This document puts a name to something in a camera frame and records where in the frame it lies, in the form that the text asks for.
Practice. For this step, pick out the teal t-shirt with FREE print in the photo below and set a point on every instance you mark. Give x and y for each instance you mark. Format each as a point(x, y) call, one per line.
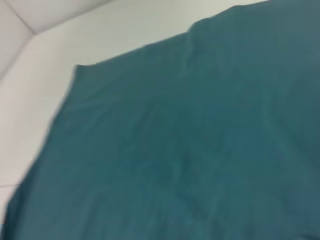
point(187, 137)

